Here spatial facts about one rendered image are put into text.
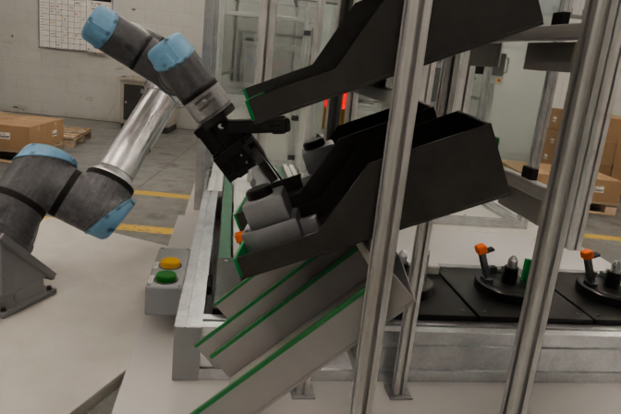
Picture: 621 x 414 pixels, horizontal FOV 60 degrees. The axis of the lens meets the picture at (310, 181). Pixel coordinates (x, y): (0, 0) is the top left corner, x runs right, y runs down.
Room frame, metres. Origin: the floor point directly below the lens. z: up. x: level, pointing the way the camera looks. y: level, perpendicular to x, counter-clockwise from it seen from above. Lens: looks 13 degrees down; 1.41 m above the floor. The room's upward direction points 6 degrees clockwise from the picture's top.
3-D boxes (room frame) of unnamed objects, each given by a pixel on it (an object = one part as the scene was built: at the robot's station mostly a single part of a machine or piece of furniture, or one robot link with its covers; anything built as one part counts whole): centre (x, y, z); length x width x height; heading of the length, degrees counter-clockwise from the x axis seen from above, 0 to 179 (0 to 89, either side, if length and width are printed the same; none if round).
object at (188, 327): (1.24, 0.24, 0.91); 0.89 x 0.06 x 0.11; 9
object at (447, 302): (1.04, -0.20, 1.01); 0.24 x 0.24 x 0.13; 9
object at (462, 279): (1.07, -0.45, 1.01); 0.24 x 0.24 x 0.13; 9
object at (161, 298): (1.04, 0.27, 0.93); 0.21 x 0.07 x 0.06; 9
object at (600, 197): (6.32, -2.91, 0.20); 1.20 x 0.80 x 0.41; 92
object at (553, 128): (7.51, -3.88, 0.52); 1.20 x 0.81 x 1.05; 2
